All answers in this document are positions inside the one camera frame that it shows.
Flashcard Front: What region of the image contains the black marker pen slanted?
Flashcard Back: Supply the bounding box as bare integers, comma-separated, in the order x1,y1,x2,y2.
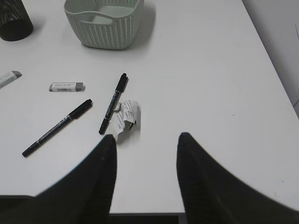
22,99,93,158

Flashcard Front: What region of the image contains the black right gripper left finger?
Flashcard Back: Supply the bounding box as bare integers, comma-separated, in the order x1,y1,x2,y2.
0,135,117,224

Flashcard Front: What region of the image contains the grey eraser centre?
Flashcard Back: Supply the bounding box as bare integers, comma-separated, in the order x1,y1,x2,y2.
0,71,22,88

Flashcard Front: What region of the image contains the grey eraser right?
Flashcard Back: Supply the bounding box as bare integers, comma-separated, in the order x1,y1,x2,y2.
49,82,85,92

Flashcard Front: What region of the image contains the black marker pen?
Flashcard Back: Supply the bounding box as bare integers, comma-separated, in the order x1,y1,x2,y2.
99,73,128,135

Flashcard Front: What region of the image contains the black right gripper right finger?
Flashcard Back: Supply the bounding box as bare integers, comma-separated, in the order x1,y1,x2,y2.
176,132,299,224

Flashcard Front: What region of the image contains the grey eraser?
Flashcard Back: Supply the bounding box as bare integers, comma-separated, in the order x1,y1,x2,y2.
49,82,85,92
0,71,22,88

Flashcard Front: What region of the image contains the white waste paper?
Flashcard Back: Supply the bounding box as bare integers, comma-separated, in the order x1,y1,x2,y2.
107,100,140,141

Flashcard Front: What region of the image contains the pale green woven basket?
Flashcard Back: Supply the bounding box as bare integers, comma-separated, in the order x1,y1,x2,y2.
64,0,144,50

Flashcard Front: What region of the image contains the black mesh pen holder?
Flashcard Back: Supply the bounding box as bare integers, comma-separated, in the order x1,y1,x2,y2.
0,0,34,42

